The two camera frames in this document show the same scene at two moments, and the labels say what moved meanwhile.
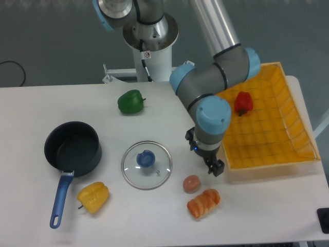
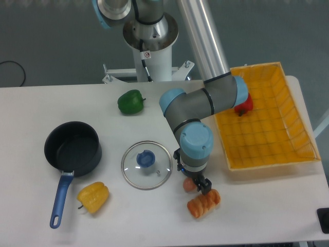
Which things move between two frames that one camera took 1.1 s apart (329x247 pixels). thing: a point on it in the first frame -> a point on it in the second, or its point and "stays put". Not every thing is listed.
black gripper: [207, 156] -> [196, 177]
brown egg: [191, 183] stays put
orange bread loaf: [201, 204] stays put
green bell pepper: [131, 102] stays put
